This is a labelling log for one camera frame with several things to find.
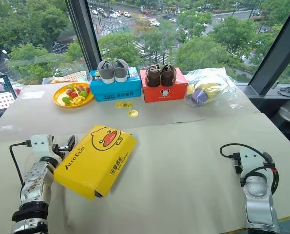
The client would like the blue shoe box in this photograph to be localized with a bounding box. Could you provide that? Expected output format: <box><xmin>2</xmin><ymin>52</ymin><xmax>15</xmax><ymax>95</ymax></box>
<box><xmin>89</xmin><ymin>66</ymin><xmax>142</xmax><ymax>103</ymax></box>

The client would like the white perforated plastic basket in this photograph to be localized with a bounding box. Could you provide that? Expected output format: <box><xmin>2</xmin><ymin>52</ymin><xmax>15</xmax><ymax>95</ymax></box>
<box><xmin>41</xmin><ymin>70</ymin><xmax>90</xmax><ymax>85</ymax></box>

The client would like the yellow toy in bag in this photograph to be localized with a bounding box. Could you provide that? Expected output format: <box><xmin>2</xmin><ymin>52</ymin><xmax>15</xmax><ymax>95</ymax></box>
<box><xmin>187</xmin><ymin>81</ymin><xmax>225</xmax><ymax>98</ymax></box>

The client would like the purple toy in bag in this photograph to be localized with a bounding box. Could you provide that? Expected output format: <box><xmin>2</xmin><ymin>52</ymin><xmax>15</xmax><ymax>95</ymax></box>
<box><xmin>189</xmin><ymin>88</ymin><xmax>208</xmax><ymax>105</ymax></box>

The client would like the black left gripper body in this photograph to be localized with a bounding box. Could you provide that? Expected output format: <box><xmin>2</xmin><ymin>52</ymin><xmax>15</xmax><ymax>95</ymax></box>
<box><xmin>52</xmin><ymin>144</ymin><xmax>71</xmax><ymax>160</ymax></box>

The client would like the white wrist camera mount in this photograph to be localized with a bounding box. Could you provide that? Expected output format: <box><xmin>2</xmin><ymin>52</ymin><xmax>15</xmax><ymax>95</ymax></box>
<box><xmin>237</xmin><ymin>147</ymin><xmax>268</xmax><ymax>176</ymax></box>
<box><xmin>29</xmin><ymin>134</ymin><xmax>55</xmax><ymax>159</ymax></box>

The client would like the yellow plastic plate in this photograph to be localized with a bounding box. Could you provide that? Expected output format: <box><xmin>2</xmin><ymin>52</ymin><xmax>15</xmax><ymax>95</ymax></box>
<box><xmin>52</xmin><ymin>82</ymin><xmax>95</xmax><ymax>108</ymax></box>

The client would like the dark slanted window frame post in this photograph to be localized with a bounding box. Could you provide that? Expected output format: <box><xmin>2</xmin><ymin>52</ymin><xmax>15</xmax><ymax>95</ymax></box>
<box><xmin>248</xmin><ymin>0</ymin><xmax>290</xmax><ymax>97</ymax></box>

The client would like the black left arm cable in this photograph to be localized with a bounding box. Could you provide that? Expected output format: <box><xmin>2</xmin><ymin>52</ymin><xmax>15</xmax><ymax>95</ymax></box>
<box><xmin>9</xmin><ymin>140</ymin><xmax>34</xmax><ymax>188</ymax></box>

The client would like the open laptop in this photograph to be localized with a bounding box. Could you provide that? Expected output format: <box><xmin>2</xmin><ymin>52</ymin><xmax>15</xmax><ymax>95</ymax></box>
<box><xmin>0</xmin><ymin>75</ymin><xmax>18</xmax><ymax>137</ymax></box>

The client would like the brown laced shoe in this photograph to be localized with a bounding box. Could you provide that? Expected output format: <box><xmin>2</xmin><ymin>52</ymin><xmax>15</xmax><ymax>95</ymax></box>
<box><xmin>144</xmin><ymin>64</ymin><xmax>162</xmax><ymax>87</ymax></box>
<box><xmin>160</xmin><ymin>63</ymin><xmax>177</xmax><ymax>87</ymax></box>

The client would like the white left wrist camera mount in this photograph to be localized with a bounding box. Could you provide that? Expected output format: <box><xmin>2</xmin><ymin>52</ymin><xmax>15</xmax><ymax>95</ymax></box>
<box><xmin>29</xmin><ymin>134</ymin><xmax>55</xmax><ymax>159</ymax></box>

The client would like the yellow duck shoe box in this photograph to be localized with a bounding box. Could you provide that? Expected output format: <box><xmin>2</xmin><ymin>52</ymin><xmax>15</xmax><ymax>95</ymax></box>
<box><xmin>53</xmin><ymin>124</ymin><xmax>137</xmax><ymax>200</ymax></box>

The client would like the grey white-soled shoe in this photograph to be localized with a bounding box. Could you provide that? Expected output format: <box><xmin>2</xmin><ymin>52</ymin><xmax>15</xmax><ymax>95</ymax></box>
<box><xmin>97</xmin><ymin>60</ymin><xmax>116</xmax><ymax>84</ymax></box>
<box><xmin>113</xmin><ymin>58</ymin><xmax>130</xmax><ymax>82</ymax></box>

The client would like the white paper label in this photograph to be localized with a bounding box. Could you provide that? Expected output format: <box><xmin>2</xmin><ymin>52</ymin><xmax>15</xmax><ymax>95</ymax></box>
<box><xmin>21</xmin><ymin>90</ymin><xmax>46</xmax><ymax>99</ymax></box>

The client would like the clear plastic bag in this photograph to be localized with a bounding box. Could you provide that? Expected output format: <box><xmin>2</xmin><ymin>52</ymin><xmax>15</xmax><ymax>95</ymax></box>
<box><xmin>183</xmin><ymin>67</ymin><xmax>236</xmax><ymax>108</ymax></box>

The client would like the red shoe box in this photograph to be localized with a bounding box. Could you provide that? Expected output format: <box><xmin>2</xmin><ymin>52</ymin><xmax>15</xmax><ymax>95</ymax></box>
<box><xmin>139</xmin><ymin>67</ymin><xmax>189</xmax><ymax>103</ymax></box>

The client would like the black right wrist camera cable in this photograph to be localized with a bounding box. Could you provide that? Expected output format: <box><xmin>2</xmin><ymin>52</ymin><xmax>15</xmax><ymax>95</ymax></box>
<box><xmin>219</xmin><ymin>143</ymin><xmax>266</xmax><ymax>162</ymax></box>

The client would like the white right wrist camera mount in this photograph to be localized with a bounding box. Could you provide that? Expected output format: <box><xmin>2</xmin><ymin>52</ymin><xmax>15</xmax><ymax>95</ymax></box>
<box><xmin>237</xmin><ymin>147</ymin><xmax>268</xmax><ymax>176</ymax></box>

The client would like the black red right gripper wire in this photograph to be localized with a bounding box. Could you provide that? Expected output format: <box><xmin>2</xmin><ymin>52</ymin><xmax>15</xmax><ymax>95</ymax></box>
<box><xmin>263</xmin><ymin>168</ymin><xmax>280</xmax><ymax>196</ymax></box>

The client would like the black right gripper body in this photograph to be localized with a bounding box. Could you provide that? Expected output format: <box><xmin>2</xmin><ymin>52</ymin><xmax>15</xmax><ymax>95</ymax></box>
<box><xmin>234</xmin><ymin>152</ymin><xmax>276</xmax><ymax>175</ymax></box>

